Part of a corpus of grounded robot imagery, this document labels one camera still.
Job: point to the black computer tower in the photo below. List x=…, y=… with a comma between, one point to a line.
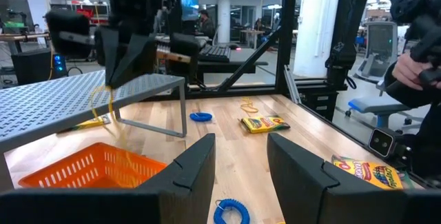
x=34, y=67

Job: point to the narrow white column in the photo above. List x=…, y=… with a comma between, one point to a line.
x=224, y=17

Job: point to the blue coil wristband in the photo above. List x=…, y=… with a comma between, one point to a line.
x=231, y=202
x=193, y=116

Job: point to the person's hand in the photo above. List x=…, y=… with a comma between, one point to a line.
x=408, y=70

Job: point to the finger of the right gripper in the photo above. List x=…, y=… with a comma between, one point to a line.
x=109, y=55
x=138, y=58

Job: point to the black desk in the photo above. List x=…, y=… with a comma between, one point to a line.
x=241, y=64

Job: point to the wide white column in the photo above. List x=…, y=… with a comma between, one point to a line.
x=315, y=27

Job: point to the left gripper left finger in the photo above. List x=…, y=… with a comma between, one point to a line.
x=186, y=182

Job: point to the yellow rubber band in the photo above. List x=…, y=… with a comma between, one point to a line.
x=110, y=101
x=248, y=107

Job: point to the grey office chair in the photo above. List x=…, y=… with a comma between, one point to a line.
x=380, y=45

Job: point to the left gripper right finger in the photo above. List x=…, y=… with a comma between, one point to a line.
x=303, y=189

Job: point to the person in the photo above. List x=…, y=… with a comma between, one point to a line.
x=430, y=131
x=206, y=25

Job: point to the yellow Crayola crayon box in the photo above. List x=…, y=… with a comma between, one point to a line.
x=89, y=124
x=265, y=124
x=372, y=174

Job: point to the grey perforated metal shelf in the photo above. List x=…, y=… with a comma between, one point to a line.
x=51, y=103

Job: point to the black table-level camera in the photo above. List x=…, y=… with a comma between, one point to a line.
x=380, y=143

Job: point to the orange plastic basket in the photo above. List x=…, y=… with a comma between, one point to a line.
x=86, y=165

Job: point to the blue padded bench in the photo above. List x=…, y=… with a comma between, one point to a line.
x=375, y=106

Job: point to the backlit keyboard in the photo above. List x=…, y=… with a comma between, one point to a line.
x=215, y=53

